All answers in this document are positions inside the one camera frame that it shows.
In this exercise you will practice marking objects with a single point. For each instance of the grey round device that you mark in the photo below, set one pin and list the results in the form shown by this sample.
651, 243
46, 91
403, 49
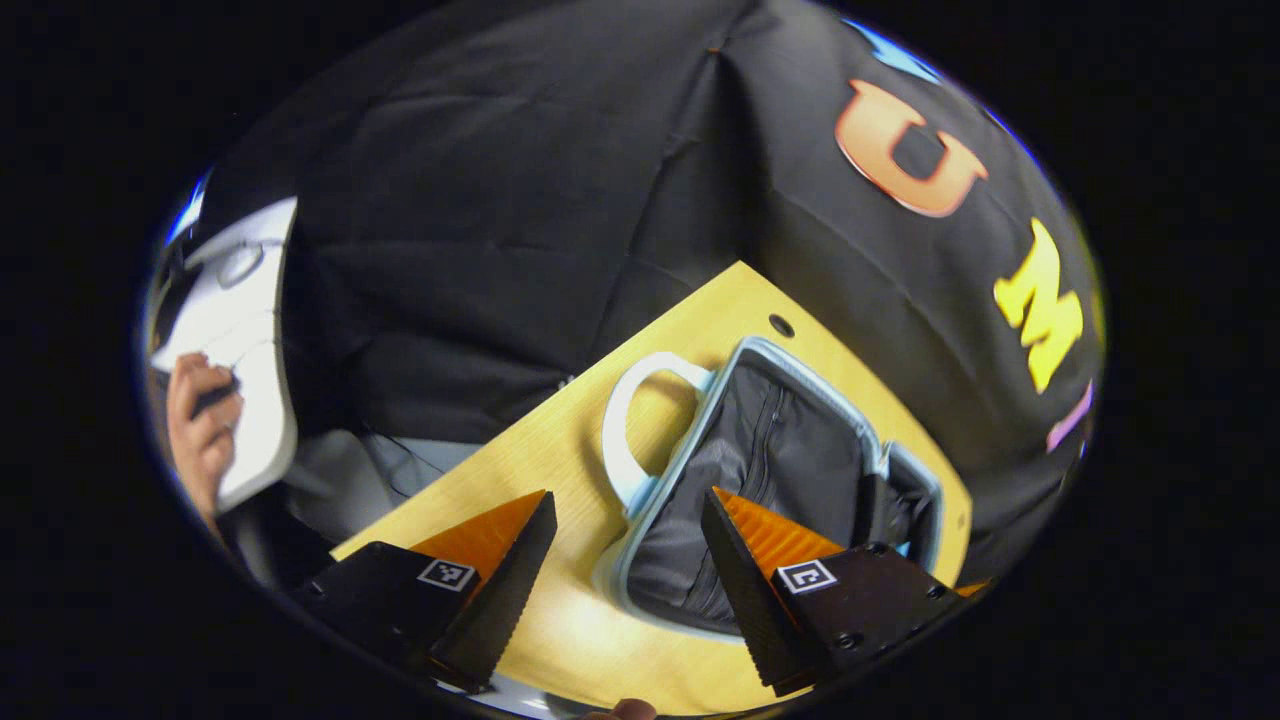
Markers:
240, 266

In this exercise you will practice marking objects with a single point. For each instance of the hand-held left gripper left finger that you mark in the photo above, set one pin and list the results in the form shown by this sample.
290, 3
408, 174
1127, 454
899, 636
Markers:
505, 600

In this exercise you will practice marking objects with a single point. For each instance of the light blue suitcase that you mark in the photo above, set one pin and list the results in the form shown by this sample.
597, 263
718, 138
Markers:
780, 450

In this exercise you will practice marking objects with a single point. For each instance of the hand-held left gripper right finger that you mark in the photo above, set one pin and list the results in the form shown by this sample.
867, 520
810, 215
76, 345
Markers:
750, 600

